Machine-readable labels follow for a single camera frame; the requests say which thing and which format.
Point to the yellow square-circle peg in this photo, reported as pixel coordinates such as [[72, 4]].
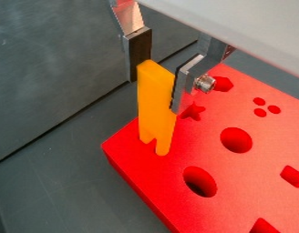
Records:
[[156, 119]]

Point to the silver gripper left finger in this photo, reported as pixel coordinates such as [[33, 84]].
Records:
[[135, 34]]

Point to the red shape-sorting block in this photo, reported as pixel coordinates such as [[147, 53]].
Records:
[[228, 179]]

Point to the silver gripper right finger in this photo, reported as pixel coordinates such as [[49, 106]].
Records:
[[192, 72]]

